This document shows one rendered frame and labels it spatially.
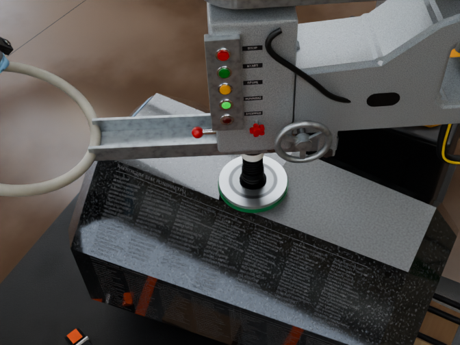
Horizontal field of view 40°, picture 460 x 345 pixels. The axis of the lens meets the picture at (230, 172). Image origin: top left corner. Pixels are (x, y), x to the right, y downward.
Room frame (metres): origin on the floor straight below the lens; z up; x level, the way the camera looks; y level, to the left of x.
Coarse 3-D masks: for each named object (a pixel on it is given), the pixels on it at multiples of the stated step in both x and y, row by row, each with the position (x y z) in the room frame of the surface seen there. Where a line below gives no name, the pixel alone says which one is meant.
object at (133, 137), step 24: (96, 120) 1.30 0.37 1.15; (120, 120) 1.30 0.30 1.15; (144, 120) 1.30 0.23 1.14; (168, 120) 1.30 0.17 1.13; (192, 120) 1.30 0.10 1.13; (120, 144) 1.24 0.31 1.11; (144, 144) 1.19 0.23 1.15; (168, 144) 1.19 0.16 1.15; (192, 144) 1.19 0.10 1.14; (216, 144) 1.19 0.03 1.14; (312, 144) 1.19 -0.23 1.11; (336, 144) 1.19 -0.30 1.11
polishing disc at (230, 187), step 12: (264, 156) 1.34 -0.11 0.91; (228, 168) 1.30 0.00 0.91; (240, 168) 1.30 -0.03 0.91; (264, 168) 1.29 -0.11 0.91; (276, 168) 1.29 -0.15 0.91; (228, 180) 1.25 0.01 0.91; (276, 180) 1.24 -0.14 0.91; (228, 192) 1.20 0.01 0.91; (240, 192) 1.20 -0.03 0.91; (252, 192) 1.20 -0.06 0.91; (264, 192) 1.20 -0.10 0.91; (276, 192) 1.19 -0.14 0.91; (240, 204) 1.16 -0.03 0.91; (252, 204) 1.15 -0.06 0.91; (264, 204) 1.15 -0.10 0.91
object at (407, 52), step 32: (416, 0) 1.27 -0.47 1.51; (448, 0) 1.22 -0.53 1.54; (320, 32) 1.29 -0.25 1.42; (352, 32) 1.28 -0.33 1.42; (384, 32) 1.24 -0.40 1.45; (416, 32) 1.17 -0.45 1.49; (448, 32) 1.15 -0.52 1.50; (288, 64) 1.12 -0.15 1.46; (320, 64) 1.17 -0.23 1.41; (352, 64) 1.16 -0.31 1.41; (384, 64) 1.15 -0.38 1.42; (416, 64) 1.15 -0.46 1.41; (448, 64) 1.31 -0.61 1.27; (320, 96) 1.15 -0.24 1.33; (352, 96) 1.15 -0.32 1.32; (384, 96) 1.15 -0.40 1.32; (416, 96) 1.15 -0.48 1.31; (448, 96) 1.19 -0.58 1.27; (352, 128) 1.15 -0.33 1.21
